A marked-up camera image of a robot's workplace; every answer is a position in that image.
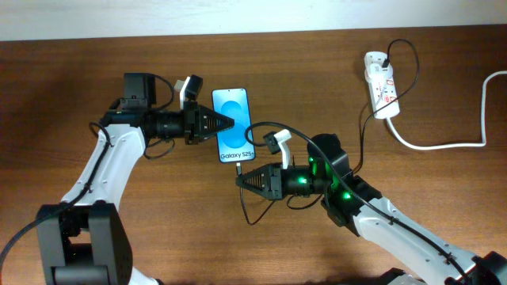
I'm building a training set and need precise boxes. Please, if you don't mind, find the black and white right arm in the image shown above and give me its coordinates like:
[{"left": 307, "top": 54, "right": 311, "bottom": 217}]
[{"left": 235, "top": 133, "right": 506, "bottom": 284}]

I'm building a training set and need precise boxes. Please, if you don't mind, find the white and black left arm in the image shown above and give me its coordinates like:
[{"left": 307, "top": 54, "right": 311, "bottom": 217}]
[{"left": 36, "top": 73, "right": 234, "bottom": 284}]

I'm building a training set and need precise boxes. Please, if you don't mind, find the white USB wall charger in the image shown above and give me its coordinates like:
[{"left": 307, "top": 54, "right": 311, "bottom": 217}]
[{"left": 364, "top": 63, "right": 394, "bottom": 82}]

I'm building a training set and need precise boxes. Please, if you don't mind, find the black USB charging cable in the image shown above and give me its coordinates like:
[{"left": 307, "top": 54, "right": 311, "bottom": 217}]
[{"left": 235, "top": 38, "right": 421, "bottom": 226}]

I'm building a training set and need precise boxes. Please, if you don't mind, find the blue Samsung Galaxy smartphone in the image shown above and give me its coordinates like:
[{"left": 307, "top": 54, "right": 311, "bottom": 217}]
[{"left": 212, "top": 88, "right": 256, "bottom": 163}]

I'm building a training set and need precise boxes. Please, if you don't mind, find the white power strip cord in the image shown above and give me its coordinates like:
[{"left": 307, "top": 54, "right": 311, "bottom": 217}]
[{"left": 386, "top": 70, "right": 507, "bottom": 151}]

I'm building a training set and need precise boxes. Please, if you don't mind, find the white power strip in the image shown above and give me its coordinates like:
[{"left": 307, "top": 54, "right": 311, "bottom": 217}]
[{"left": 364, "top": 51, "right": 400, "bottom": 120}]

